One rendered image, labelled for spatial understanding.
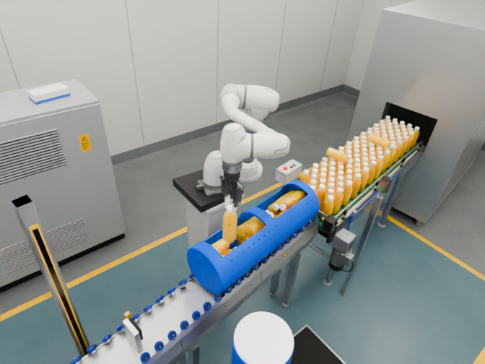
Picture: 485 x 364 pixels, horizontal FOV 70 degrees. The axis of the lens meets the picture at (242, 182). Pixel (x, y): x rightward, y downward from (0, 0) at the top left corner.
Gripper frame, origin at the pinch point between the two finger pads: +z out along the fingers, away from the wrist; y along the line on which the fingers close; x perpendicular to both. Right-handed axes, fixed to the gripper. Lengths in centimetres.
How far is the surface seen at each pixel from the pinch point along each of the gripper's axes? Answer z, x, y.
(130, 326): 40, -58, -3
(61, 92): -3, -4, -169
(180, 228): 148, 60, -128
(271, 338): 46, -15, 43
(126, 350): 56, -63, -4
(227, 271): 32.7, -9.9, 8.9
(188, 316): 56, -31, 2
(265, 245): 35.1, 18.7, 9.8
